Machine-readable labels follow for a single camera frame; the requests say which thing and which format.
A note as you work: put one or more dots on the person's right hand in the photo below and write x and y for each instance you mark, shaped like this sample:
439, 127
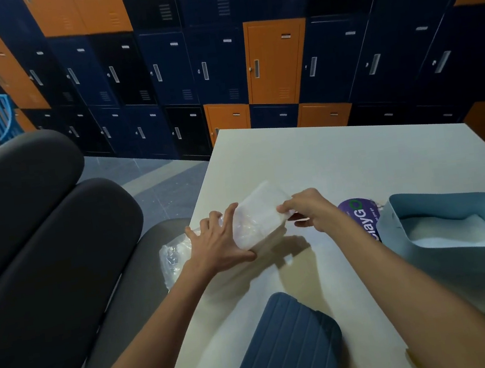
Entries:
314, 208

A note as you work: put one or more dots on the person's left hand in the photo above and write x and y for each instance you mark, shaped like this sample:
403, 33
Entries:
215, 249

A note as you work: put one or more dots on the person's left little finger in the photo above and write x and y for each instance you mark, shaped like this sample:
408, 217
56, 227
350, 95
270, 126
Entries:
192, 235

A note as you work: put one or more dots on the person's left middle finger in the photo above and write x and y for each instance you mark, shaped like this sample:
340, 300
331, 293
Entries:
217, 222

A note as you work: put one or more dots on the person's left thumb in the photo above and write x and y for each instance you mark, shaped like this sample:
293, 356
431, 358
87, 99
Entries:
245, 257

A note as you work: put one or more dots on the person's right thumb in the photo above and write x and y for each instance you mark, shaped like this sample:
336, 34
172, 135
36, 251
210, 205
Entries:
304, 222

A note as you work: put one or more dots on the clear plastic bag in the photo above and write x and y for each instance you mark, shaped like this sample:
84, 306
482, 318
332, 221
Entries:
259, 215

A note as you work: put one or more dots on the person's right forearm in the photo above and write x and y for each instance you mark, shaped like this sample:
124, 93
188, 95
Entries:
415, 297

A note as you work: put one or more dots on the person's left forearm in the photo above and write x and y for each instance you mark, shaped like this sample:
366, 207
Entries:
151, 343

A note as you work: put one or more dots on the pile of crumpled clear plastic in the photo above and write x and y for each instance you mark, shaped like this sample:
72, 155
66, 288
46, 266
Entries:
174, 260

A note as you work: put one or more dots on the round purple sticker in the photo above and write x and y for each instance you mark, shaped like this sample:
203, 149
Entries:
359, 220

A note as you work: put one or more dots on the dark blue ribbed case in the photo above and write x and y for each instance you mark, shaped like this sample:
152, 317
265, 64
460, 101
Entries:
289, 348

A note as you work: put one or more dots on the light blue plastic bin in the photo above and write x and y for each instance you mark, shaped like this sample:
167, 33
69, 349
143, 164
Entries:
436, 257

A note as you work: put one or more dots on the white powder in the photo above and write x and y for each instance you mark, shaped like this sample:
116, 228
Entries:
447, 231

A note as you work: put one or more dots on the grey padded chair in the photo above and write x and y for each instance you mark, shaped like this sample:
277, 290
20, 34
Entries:
44, 259

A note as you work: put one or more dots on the wall of blue orange lockers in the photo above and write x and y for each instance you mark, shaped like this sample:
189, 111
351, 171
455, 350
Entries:
226, 51

